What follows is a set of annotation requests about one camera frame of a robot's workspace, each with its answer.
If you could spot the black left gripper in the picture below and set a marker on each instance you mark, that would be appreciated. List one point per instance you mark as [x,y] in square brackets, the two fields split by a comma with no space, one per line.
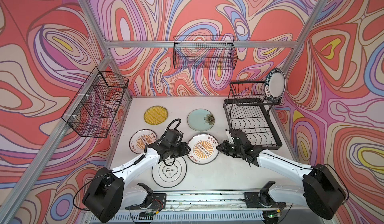
[185,151]

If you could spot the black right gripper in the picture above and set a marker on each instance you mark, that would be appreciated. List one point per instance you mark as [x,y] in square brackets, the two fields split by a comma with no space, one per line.
[224,144]

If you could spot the large orange sunburst plate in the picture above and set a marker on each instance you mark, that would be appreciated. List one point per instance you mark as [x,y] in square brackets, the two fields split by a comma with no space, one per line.
[203,148]

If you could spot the green rim lettered plate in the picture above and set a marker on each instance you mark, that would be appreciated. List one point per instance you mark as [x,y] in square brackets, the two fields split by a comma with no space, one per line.
[275,85]

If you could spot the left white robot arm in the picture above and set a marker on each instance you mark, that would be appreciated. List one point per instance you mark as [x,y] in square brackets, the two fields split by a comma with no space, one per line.
[123,175]

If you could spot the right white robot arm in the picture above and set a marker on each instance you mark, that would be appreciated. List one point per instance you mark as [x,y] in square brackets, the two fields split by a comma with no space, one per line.
[315,186]

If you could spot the black two-tier dish rack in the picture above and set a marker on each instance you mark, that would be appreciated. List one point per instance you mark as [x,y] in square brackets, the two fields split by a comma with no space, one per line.
[247,108]

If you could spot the white plate green quatrefoil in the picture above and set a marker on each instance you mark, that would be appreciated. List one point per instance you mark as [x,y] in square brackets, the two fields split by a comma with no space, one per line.
[170,173]

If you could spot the small orange sunburst plate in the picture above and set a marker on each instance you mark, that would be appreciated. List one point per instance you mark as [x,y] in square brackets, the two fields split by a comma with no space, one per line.
[140,139]

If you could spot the yellow green woven tray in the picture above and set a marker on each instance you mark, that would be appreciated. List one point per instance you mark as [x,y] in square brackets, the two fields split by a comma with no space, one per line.
[156,115]

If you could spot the light blue flower plate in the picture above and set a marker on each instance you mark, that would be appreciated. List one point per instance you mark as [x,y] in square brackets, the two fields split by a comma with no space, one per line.
[201,120]

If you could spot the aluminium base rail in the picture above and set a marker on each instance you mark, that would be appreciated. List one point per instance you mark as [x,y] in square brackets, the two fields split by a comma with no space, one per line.
[207,201]

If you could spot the black wire basket left wall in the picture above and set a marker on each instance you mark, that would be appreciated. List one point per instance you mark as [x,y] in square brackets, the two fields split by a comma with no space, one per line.
[92,112]

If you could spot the black wire basket wall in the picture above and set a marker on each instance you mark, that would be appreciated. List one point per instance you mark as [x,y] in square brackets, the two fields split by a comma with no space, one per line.
[92,112]
[206,52]

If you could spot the black wire basket back wall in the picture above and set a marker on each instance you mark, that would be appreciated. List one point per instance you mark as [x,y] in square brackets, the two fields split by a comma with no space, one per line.
[206,52]

